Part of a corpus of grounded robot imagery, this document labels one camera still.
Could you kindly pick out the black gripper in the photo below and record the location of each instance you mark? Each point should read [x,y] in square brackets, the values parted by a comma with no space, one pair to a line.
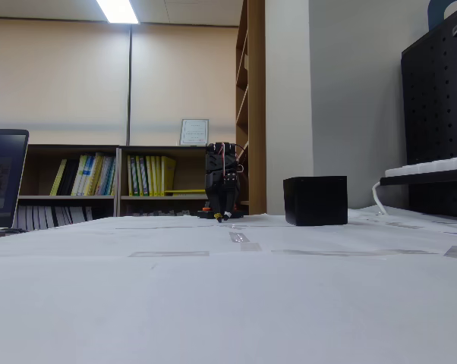
[218,184]

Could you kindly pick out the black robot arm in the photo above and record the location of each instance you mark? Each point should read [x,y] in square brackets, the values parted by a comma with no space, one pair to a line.
[221,148]

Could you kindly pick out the black open box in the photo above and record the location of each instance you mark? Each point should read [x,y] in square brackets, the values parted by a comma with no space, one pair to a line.
[316,201]

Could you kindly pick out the long yellow ruler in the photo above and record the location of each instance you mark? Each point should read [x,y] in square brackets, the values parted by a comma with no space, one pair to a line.
[186,191]

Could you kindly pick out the yellow binder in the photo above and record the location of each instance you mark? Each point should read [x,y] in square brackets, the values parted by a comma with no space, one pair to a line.
[157,176]
[140,176]
[168,176]
[149,176]
[131,176]

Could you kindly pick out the framed white certificate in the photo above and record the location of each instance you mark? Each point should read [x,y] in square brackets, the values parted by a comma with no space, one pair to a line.
[194,132]

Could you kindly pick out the white paper sheet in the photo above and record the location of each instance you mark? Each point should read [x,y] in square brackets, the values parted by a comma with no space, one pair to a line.
[308,239]
[422,231]
[42,244]
[213,311]

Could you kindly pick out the tall wooden bookshelf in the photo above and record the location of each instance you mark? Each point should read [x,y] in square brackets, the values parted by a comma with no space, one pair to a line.
[256,95]

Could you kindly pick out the black book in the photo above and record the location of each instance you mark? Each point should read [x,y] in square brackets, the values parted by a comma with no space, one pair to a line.
[69,178]

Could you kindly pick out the low wooden bookshelf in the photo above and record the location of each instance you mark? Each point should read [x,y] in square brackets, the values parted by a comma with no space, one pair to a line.
[73,148]

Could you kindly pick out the white dark-spined binder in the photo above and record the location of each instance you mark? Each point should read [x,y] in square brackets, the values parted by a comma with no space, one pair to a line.
[23,218]
[33,218]
[59,217]

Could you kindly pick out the thin yellow book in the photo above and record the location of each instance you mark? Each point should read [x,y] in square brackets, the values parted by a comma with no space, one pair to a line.
[57,178]

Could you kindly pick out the white power strip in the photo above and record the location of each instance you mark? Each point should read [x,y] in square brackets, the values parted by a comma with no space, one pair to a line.
[433,166]

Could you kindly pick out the ceiling light panel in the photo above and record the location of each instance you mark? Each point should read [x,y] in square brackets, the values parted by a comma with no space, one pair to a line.
[118,11]

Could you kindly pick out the laptop with dark screen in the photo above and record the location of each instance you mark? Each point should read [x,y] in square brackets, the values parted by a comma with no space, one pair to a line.
[4,178]

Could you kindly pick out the black pegboard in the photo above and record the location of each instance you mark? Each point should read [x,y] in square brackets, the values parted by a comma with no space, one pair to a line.
[433,95]

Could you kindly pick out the dark blue panel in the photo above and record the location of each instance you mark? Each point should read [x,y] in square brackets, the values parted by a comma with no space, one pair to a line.
[435,13]

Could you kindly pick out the black rail bar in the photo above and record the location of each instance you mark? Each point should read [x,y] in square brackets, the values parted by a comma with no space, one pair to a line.
[422,180]

